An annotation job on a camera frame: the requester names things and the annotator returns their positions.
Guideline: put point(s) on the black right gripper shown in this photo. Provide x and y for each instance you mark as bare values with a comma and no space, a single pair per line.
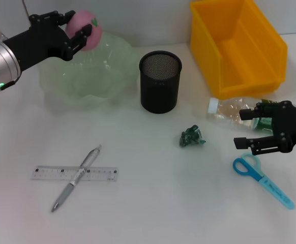
295,124

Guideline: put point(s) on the clear plastic ruler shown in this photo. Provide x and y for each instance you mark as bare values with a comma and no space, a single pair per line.
99,174

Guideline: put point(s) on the clear green-label plastic bottle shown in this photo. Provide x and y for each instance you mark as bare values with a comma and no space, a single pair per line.
226,111

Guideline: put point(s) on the translucent green fruit plate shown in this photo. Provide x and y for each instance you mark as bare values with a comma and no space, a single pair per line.
92,81

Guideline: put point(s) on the grey ballpoint pen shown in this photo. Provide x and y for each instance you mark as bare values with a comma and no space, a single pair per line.
64,194

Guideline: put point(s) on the yellow plastic bin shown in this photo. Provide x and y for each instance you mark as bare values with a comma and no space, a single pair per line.
239,50

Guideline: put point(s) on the black mesh pen holder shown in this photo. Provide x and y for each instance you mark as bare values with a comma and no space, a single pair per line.
159,89

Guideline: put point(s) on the pink toy peach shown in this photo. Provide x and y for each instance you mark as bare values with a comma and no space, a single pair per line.
92,38

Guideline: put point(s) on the blue scissors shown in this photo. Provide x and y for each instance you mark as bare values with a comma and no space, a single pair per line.
272,189

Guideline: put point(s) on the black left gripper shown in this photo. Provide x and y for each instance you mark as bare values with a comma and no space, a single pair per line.
41,43

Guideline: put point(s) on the green plastic wrapper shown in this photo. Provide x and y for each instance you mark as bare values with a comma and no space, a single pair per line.
190,137

